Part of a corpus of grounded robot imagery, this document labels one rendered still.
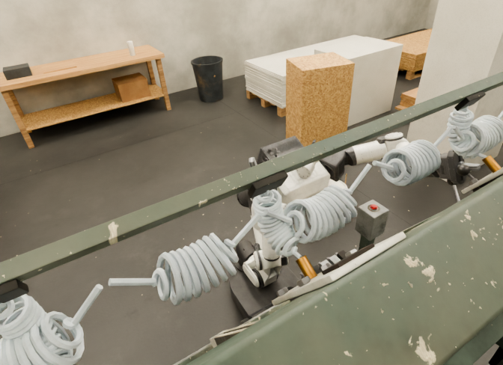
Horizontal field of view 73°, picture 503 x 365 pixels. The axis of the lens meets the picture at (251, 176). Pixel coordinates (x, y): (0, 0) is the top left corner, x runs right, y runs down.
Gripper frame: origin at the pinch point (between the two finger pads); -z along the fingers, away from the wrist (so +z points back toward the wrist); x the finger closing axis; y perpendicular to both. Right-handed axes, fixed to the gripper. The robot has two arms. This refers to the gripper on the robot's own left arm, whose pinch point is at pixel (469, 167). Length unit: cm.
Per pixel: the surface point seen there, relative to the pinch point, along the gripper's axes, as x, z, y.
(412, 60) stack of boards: -30, 347, -432
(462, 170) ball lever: -0.4, -0.6, 5.0
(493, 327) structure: 5, -39, 60
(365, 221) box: 42, 71, -15
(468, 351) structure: 5, -39, 67
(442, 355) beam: -16, -51, 87
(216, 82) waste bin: -83, 463, -115
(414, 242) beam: -23, -46, 82
